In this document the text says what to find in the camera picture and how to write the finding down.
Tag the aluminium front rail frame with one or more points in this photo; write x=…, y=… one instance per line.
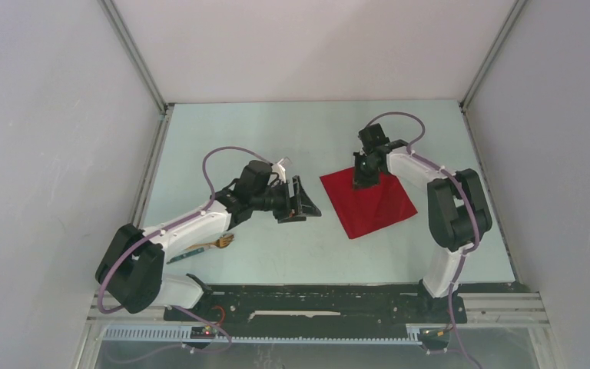
x=514, y=310

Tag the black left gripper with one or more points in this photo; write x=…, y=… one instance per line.
x=303, y=207

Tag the aluminium corner frame post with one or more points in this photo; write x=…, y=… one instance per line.
x=133, y=52
x=493, y=52

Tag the aluminium corner frame post right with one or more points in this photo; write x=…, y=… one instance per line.
x=493, y=52

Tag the grey slotted cable duct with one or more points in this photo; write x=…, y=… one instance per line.
x=196, y=334

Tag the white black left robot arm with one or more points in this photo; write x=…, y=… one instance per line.
x=133, y=268

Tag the wooden fork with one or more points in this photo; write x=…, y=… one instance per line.
x=222, y=242

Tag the aluminium corner frame post left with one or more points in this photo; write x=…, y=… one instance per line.
x=133, y=52

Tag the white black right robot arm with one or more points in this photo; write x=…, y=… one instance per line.
x=458, y=213

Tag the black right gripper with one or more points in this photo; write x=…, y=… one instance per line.
x=359, y=180

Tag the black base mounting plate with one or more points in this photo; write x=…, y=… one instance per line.
x=336, y=310

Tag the red cloth napkin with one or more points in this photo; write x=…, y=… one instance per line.
x=364, y=211

